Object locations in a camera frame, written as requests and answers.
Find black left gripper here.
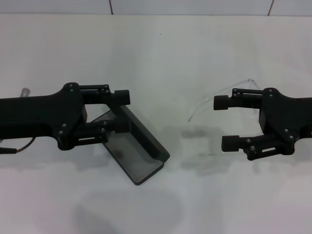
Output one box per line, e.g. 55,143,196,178
0,82,133,151

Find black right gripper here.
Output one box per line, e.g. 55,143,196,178
213,87,312,161

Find black glasses case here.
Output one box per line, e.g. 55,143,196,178
89,104,171,187

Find clear white glasses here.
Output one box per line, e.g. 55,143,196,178
188,78,259,122

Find thin left gripper cable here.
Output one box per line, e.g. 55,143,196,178
0,136,37,155

